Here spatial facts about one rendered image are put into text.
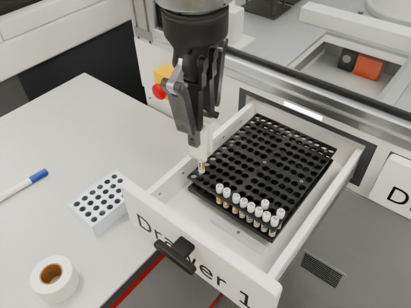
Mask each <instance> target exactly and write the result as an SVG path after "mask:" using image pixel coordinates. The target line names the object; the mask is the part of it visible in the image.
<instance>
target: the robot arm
mask: <svg viewBox="0 0 411 308"><path fill-rule="evenodd" d="M154 1H155V2H156V3H157V4H158V5H159V6H160V7H161V17H162V23H163V33H164V36H165V38H166V39H167V41H168V42H169V43H170V44H171V45H172V47H173V49H174V51H173V57H172V66H173V67H174V70H173V72H172V74H171V76H170V78H163V79H162V80H161V84H160V85H161V88H162V89H163V90H164V91H165V92H166V93H167V96H168V100H169V104H170V107H171V111H172V114H173V118H174V121H175V124H176V128H177V130H178V131H181V132H183V133H186V134H188V152H189V157H191V158H194V159H196V160H199V161H202V162H204V163H206V162H207V154H209V155H211V154H212V153H213V120H212V118H214V119H217V118H218V116H219V112H216V111H215V106H216V107H218V106H219V105H220V100H221V88H222V82H223V71H224V60H225V55H226V50H227V47H228V41H229V40H228V38H226V36H227V34H228V28H229V4H230V3H231V2H232V1H233V0H154ZM214 96H215V97H214Z"/></svg>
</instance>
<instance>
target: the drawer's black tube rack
mask: <svg viewBox="0 0 411 308"><path fill-rule="evenodd" d="M255 117H259V119H257V118H255ZM261 120H265V121H261ZM251 122H255V123H251ZM268 122H270V123H272V124H268ZM273 125H277V127H275V126H273ZM246 126H249V128H246ZM265 127H266V128H265ZM280 128H284V130H281V129H280ZM271 130H273V131H271ZM240 131H245V132H244V133H242V132H240ZM286 131H290V133H287V132H286ZM278 133H279V134H278ZM294 135H299V137H296V136H294ZM235 136H240V137H235ZM284 136H285V137H284ZM301 138H305V140H303V139H301ZM292 140H294V141H292ZM230 141H234V142H230ZM308 141H312V143H309V142H308ZM299 143H301V144H299ZM315 144H319V146H316V145H315ZM306 146H307V147H306ZM223 147H227V149H223ZM321 147H325V148H326V149H322V148H321ZM312 149H313V150H312ZM329 150H332V151H333V153H331V152H329ZM336 151H337V149H336V148H334V147H332V146H330V145H328V144H325V143H323V142H321V141H318V140H317V139H314V138H312V137H310V136H307V135H305V134H303V133H301V132H299V131H297V130H294V129H292V128H289V127H288V126H285V125H283V124H281V123H279V122H276V121H274V120H272V119H270V118H268V117H266V116H263V115H261V114H258V113H256V114H255V115H254V116H253V117H252V118H250V119H249V121H247V123H246V124H244V125H243V126H242V127H241V128H240V129H239V130H237V131H236V132H235V133H234V134H233V135H232V136H231V137H230V138H229V139H228V140H227V141H226V142H224V143H223V144H222V145H221V146H220V147H219V148H218V149H216V150H215V151H214V152H213V153H212V154H211V155H210V156H209V157H208V158H207V162H206V163H209V164H210V165H209V166H205V172H204V173H203V174H201V173H199V171H198V169H199V168H198V167H197V168H196V169H195V170H194V171H196V172H198V173H199V175H203V176H205V177H206V178H208V179H209V180H211V181H213V182H215V183H216V184H219V183H220V184H222V185H223V188H229V189H230V190H231V193H233V194H235V193H237V194H239V195H240V198H246V199H247V200H248V203H249V202H253V203H254V204H255V207H261V202H262V200H264V199H266V200H268V201H269V206H268V209H267V210H263V212H265V211H268V212H270V214H271V217H272V216H276V212H277V210H278V209H279V208H282V209H284V211H285V214H284V218H283V219H279V221H280V222H281V223H282V225H281V228H280V229H277V230H276V233H275V236H274V237H271V236H269V235H268V233H269V229H268V230H267V232H263V231H262V230H261V224H260V227H255V226H254V220H253V221H252V222H251V223H249V222H247V221H246V216H245V218H240V217H239V214H240V213H239V212H240V211H239V212H238V213H237V214H234V213H233V212H232V206H231V205H229V208H224V207H223V201H222V203H221V204H218V203H217V200H216V196H214V195H213V194H211V193H210V192H208V191H206V190H205V189H203V188H202V187H200V186H198V185H197V184H195V183H192V184H191V185H190V186H189V187H188V190H189V191H190V192H191V193H193V194H194V195H196V196H198V197H199V198H201V199H202V200H204V201H206V202H207V203H208V204H211V205H212V206H213V207H215V208H217V209H218V210H220V211H221V212H223V213H224V214H226V215H228V216H229V217H231V218H232V219H234V220H235V221H237V222H239V223H240V224H241V225H243V226H245V227H246V228H248V229H250V230H251V231H253V232H254V233H256V234H258V235H259V236H260V237H262V238H264V239H265V240H267V241H269V242H270V243H273V242H274V241H275V239H276V238H277V236H278V235H279V234H280V233H281V231H282V230H283V229H284V227H285V226H286V224H287V223H288V222H289V221H290V219H291V218H292V217H293V215H294V214H295V212H296V211H297V210H298V209H299V207H300V206H301V204H302V203H303V202H304V201H305V199H306V198H307V197H308V195H309V194H310V192H311V191H312V190H313V189H314V187H315V186H316V185H317V184H318V182H319V181H320V179H321V178H322V177H323V176H324V174H325V173H326V171H327V170H328V169H329V167H330V166H331V165H332V164H333V159H331V158H332V157H333V155H334V154H335V153H336ZM217 152H220V153H221V154H220V155H217ZM318 152H320V153H321V154H320V153H318ZM327 156H329V157H327ZM211 158H215V160H211Z"/></svg>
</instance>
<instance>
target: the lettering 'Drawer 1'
mask: <svg viewBox="0 0 411 308"><path fill-rule="evenodd" d="M137 217H138V221H139V225H140V226H141V227H142V228H143V229H144V230H146V231H148V232H151V228H150V225H149V223H148V222H147V221H146V220H145V219H144V218H142V217H141V216H140V215H138V214H137ZM139 217H140V218H141V219H143V220H144V221H145V222H146V223H147V225H148V226H149V230H147V229H145V228H144V227H143V226H142V225H141V221H140V218H139ZM154 231H155V236H156V239H158V235H157V234H158V233H159V232H157V231H156V230H155V229H154ZM159 234H160V235H161V233H159ZM165 239H166V240H168V241H169V242H170V243H171V244H170V243H169V242H167V241H165V243H166V244H167V243H168V244H170V245H172V244H173V243H172V242H171V241H170V240H169V239H167V238H166V237H165ZM202 267H204V268H205V269H207V270H208V271H209V273H208V272H207V271H206V270H204V269H203V268H202ZM199 268H200V270H201V272H202V273H203V274H204V275H205V276H207V275H206V274H205V273H204V272H203V270H204V271H205V272H206V273H207V274H209V275H210V276H212V273H211V272H210V270H209V269H208V268H206V267H205V266H203V265H200V266H199ZM207 277H208V278H209V279H211V280H212V278H210V277H209V276H207ZM212 277H213V276H212ZM220 281H223V282H224V283H225V284H226V282H225V281H224V280H222V279H220V278H219V277H218V276H217V285H219V286H220ZM240 293H242V294H244V295H245V301H244V302H242V301H241V300H239V301H240V302H241V303H242V304H244V305H245V306H247V303H248V295H247V294H245V293H244V292H242V291H240ZM247 308H250V307H248V306H247Z"/></svg>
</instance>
